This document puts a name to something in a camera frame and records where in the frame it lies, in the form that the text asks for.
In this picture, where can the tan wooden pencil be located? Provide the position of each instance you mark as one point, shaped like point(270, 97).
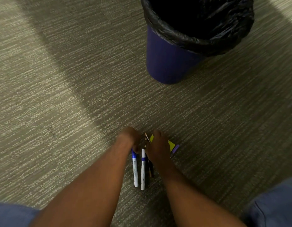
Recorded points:
point(147, 137)

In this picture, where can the white marker with blue cap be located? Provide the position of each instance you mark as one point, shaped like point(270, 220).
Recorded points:
point(143, 170)
point(135, 169)

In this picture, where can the black plastic bin liner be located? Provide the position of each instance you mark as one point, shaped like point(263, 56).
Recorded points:
point(200, 21)

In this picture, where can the person's left fingers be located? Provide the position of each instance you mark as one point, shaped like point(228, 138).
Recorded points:
point(137, 146)

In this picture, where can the black pen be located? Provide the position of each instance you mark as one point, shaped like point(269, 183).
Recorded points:
point(150, 169)

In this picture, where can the yellow paper note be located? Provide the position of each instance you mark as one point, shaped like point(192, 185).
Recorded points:
point(172, 145)

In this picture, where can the person's leg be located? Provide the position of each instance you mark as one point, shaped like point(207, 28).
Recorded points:
point(13, 215)
point(274, 203)

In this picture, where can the purple pen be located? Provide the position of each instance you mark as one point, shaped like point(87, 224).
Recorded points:
point(175, 149)

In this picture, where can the person's right hand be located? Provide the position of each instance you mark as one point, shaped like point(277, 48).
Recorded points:
point(159, 151)

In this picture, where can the person's right forearm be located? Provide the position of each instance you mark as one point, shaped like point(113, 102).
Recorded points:
point(193, 200)

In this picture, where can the person's right fingers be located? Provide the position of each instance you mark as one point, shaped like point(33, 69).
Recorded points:
point(158, 135)

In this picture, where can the person's left leg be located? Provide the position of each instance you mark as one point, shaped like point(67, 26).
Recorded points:
point(13, 215)

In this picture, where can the person's left forearm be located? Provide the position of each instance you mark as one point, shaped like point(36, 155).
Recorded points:
point(89, 193)

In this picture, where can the person's right leg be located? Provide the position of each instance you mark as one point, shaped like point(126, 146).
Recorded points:
point(274, 203)

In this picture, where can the blue trash bin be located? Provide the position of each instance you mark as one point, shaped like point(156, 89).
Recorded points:
point(168, 59)

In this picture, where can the person's left hand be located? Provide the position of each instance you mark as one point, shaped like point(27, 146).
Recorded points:
point(127, 139)

